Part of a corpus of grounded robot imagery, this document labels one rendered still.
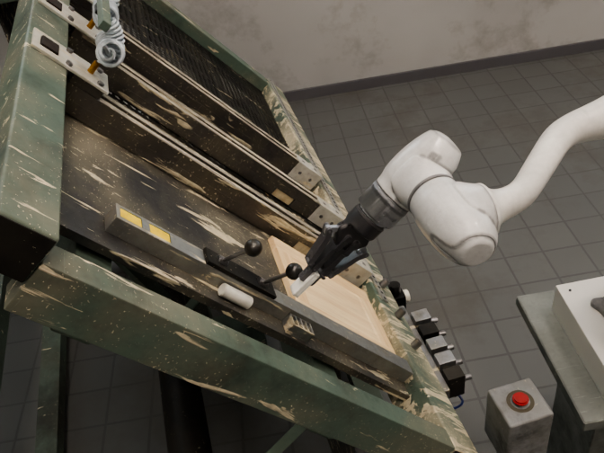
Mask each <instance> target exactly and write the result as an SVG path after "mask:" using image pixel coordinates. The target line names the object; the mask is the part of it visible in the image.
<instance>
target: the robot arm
mask: <svg viewBox="0 0 604 453"><path fill-rule="evenodd" d="M599 139H604V95H603V96H601V97H600V98H599V99H597V100H595V101H593V102H590V103H588V104H586V105H584V106H582V107H581V108H579V109H577V110H574V111H571V112H569V113H567V114H565V115H564V116H563V117H561V118H560V119H558V120H556V121H555V122H553V123H552V124H551V125H550V126H549V127H548V128H547V129H546V130H545V131H544V132H543V134H542V135H541V136H540V138H539V139H538V141H537V143H536V144H535V146H534V147H533V149H532V151H531V152H530V154H529V156H528V158H527V160H526V161H525V163H524V165H523V166H522V167H521V169H520V171H519V173H518V174H517V176H516V177H515V179H514V180H513V181H512V182H511V183H510V184H509V185H507V186H505V187H502V188H500V189H489V188H488V187H486V186H485V185H484V184H482V183H467V182H456V181H455V180H454V179H453V177H452V174H453V173H454V172H455V171H456V170H457V166H458V164H459V161H460V157H461V152H460V150H459V149H458V148H457V146H456V145H455V144H454V142H453V141H452V140H451V139H450V138H449V137H447V136H446V135H444V134H443V133H441V132H439V131H437V130H429V131H427V132H425V133H423V134H421V135H420V136H419V137H417V138H416V139H414V140H413V141H412V142H410V143H409V144H408V145H407V146H405V147H404V148H403V149H402V150H401V151H400V152H399V153H398V154H396V155H395V157H394V158H393V159H392V160H391V161H390V162H389V163H388V164H387V166H386V167H385V169H384V171H383V173H382V174H381V175H380V176H379V177H378V178H377V180H376V181H374V182H373V184H372V185H371V186H370V187H369V188H368V189H367V190H366V191H365V192H364V193H363V194H362V195H361V196H360V197H359V201H360V204H357V205H356V206H355V207H354V208H353V209H352V210H351V211H350V212H349V213H348V214H347V217H346V218H345V219H344V220H343V221H341V222H339V223H338V224H337V225H329V223H328V222H325V223H324V225H323V229H322V232H321V234H320V235H319V236H318V237H317V239H316V240H315V242H314V244H313V245H312V247H311V248H310V250H309V251H308V253H307V254H306V257H305V259H306V263H307V266H306V268H305V269H304V270H302V271H301V272H300V273H299V275H298V278H297V279H296V280H295V281H294V282H293V283H292V284H291V285H290V289H291V292H292V295H293V296H294V297H296V298H298V297H299V296H300V295H301V294H302V293H303V292H304V291H305V290H306V289H307V288H308V287H309V286H313V285H315V284H316V283H317V282H318V281H319V280H320V279H322V280H325V277H328V278H329V279H332V278H333V277H335V276H336V275H338V274H339V273H341V272H342V271H344V270H346V269H347V268H349V267H350V266H352V265H353V264H354V263H355V262H357V261H359V260H362V259H365V258H367V257H369V253H368V251H367V248H366V246H367V245H368V243H369V241H373V240H374V239H375V238H376V237H377V236H378V235H379V234H381V233H382V232H383V231H384V228H386V229H390V228H391V227H393V226H394V225H395V224H396V223H397V222H398V221H399V220H400V219H401V218H402V217H403V216H405V215H406V214H407V212H408V211H410V212H411V213H412V215H413V217H414V219H415V222H416V224H417V226H418V227H419V228H420V229H421V231H422V233H423V234H424V235H425V237H426V238H427V239H428V240H429V242H430V243H431V244H432V245H433V246H434V247H435V249H436V250H437V251H438V252H440V253H441V254H442V255H443V256H444V257H446V258H447V259H448V260H450V261H451V262H453V263H455V264H458V265H461V266H475V265H478V264H481V263H483V262H485V261H487V260H488V259H489V258H490V257H491V256H492V255H493V253H494V252H495V249H496V246H497V243H498V233H499V231H500V228H501V224H502V223H503V222H505V221H506V220H508V219H510V218H513V217H514V216H516V215H518V214H519V213H520V212H522V211H523V210H524V209H526V208H527V207H528V206H530V205H531V204H532V203H533V202H534V201H535V199H536V198H537V197H538V195H539V194H540V193H541V191H542V190H543V189H544V188H545V186H546V184H547V182H548V181H549V179H550V178H551V176H552V174H553V173H554V171H555V169H556V168H557V166H558V165H559V164H560V162H561V161H562V159H563V158H564V156H565V154H566V153H567V151H568V150H569V149H570V148H571V147H573V146H574V145H576V144H579V143H581V142H585V141H591V140H599ZM333 234H334V235H333ZM331 236H332V238H331ZM329 241H330V242H329Z"/></svg>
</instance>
